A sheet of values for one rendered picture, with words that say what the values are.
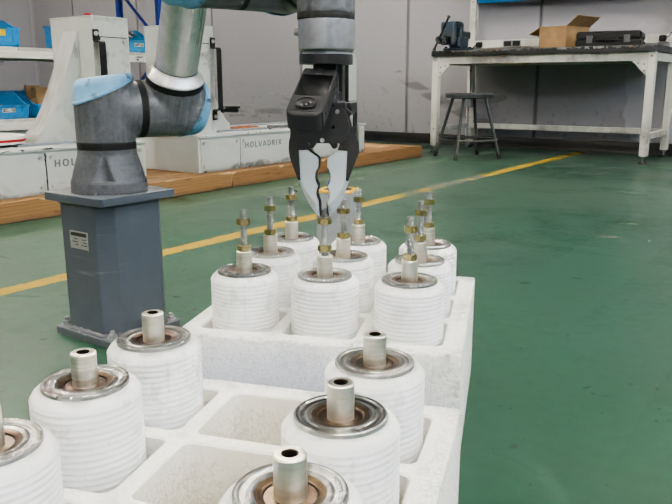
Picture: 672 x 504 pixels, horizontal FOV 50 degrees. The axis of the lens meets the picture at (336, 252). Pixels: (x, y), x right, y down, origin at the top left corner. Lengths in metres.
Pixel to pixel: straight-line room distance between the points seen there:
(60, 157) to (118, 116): 1.70
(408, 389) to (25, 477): 0.32
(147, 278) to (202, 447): 0.85
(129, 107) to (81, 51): 1.94
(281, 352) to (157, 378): 0.27
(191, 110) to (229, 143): 2.29
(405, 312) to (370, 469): 0.41
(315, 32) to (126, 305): 0.77
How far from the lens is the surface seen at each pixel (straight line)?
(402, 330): 0.95
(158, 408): 0.76
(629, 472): 1.09
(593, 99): 6.02
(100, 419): 0.65
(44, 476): 0.59
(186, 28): 1.46
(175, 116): 1.52
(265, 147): 4.03
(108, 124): 1.48
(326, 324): 0.97
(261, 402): 0.81
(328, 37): 0.95
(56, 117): 3.36
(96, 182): 1.48
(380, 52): 6.82
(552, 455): 1.10
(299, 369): 0.97
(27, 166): 3.10
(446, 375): 0.94
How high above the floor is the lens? 0.51
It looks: 13 degrees down
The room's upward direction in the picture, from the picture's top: straight up
